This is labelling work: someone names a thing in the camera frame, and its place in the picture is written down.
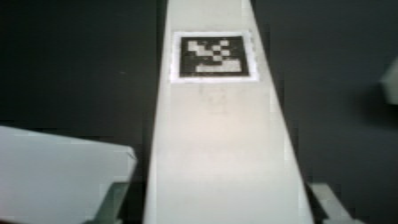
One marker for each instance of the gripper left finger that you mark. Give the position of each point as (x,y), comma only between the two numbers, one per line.
(106,214)

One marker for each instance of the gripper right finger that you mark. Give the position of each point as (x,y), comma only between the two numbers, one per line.
(330,213)

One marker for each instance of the white cabinet body box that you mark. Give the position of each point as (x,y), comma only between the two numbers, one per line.
(56,172)

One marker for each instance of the white cabinet top block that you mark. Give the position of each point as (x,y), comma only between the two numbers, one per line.
(223,177)

